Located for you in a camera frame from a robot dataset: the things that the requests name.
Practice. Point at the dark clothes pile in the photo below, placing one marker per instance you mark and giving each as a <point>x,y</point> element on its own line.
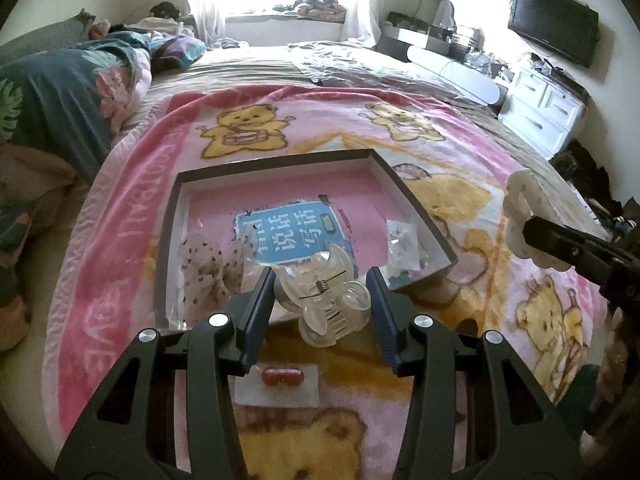
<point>585,175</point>

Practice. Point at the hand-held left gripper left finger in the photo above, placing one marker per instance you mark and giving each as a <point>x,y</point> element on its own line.
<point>257,320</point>

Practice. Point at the clear claw hair clip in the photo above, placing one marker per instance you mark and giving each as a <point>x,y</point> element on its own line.
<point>325,310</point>

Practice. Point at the leaf print quilt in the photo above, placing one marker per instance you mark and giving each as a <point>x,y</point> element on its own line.
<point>50,90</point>

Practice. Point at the grey storage box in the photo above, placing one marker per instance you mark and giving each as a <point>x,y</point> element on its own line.
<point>420,37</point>

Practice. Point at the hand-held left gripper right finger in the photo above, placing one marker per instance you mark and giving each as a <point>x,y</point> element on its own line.
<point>382,320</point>

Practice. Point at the white curtain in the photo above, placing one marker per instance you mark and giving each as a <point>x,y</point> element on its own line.
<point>365,0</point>
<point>207,0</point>

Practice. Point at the clear plastic earring packet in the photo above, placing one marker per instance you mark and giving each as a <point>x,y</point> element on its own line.
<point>402,240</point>

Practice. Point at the red hair clip on card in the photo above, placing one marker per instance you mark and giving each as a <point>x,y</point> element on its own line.
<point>250,395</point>

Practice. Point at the polka dot fabric bow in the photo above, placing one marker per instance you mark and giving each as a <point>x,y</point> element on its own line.
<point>210,265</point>

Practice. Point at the pink bear print blanket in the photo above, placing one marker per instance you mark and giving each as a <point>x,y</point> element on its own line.
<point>125,260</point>

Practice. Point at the grey crumpled cloth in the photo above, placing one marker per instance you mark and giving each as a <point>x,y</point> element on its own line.
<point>340,65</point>

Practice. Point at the black television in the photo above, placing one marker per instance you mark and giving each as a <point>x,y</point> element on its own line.
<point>550,20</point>

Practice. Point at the white dresser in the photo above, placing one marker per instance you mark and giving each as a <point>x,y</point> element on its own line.
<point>535,105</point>

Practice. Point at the clothes pile on sill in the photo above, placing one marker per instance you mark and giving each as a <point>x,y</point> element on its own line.
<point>315,9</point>

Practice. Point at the white bench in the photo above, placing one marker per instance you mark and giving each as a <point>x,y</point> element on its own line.
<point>460,77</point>

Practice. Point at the shallow grey cardboard box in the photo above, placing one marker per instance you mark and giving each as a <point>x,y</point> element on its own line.
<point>300,190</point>

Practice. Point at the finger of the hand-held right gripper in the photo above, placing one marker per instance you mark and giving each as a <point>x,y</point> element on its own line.
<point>575,247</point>

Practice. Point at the red oval hair clip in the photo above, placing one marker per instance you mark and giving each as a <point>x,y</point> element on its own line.
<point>283,376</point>

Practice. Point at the purple pillow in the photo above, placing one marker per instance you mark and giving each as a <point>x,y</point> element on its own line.
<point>180,52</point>

